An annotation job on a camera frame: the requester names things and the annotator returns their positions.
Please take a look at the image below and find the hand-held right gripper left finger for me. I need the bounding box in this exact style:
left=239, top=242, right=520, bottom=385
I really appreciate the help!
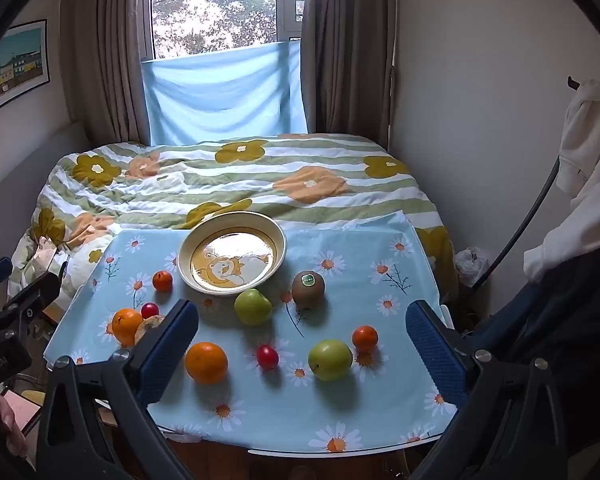
left=35, top=299, right=201, bottom=480

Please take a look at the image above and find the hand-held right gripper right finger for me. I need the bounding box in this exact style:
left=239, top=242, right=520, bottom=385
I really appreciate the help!
left=405, top=300, right=568, bottom=480

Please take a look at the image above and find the large yellow russet apple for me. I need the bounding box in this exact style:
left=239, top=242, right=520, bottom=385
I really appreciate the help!
left=134, top=314, right=167, bottom=346

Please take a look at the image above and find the large orange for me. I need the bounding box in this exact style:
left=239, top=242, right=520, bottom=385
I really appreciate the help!
left=185, top=342, right=229, bottom=385
left=111, top=308, right=145, bottom=347

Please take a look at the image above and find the green apple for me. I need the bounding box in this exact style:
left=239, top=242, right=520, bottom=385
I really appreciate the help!
left=234, top=288, right=274, bottom=326
left=308, top=339, right=354, bottom=382

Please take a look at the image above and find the cream bowl with bear print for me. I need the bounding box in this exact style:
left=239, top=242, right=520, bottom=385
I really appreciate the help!
left=177, top=211, right=287, bottom=295

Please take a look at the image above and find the brown kiwi with green sticker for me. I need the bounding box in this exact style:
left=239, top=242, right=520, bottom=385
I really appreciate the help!
left=291, top=270, right=326, bottom=311

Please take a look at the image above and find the person's left hand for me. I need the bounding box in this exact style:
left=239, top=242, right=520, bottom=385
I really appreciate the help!
left=0, top=392, right=29, bottom=456

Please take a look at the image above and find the small orange cherry tomato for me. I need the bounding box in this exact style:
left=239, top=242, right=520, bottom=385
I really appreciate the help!
left=352, top=325, right=379, bottom=352

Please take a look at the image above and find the white plastic bag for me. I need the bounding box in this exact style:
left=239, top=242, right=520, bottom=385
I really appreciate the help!
left=455, top=247, right=490, bottom=288

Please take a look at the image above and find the blue daisy tablecloth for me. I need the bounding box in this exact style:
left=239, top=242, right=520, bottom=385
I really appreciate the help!
left=44, top=210, right=458, bottom=453

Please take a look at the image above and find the black clothes rack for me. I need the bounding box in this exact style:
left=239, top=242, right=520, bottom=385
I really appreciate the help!
left=472, top=76, right=581, bottom=290

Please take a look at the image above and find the striped floral quilt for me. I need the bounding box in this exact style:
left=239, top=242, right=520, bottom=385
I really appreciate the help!
left=7, top=133, right=458, bottom=306

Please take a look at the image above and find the brown curtain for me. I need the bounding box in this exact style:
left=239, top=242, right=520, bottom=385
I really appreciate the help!
left=60, top=0, right=153, bottom=146
left=300, top=0, right=396, bottom=148

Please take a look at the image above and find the white hanging garment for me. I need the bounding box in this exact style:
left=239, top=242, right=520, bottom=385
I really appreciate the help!
left=522, top=79, right=600, bottom=283

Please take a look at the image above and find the light blue hanging cloth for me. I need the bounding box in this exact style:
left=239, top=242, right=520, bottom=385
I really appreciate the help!
left=141, top=40, right=308, bottom=146

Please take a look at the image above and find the window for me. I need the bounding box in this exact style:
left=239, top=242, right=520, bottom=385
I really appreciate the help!
left=150, top=0, right=313, bottom=63

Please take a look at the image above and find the wall poster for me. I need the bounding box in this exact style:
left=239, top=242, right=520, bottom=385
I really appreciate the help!
left=0, top=19, right=51, bottom=122

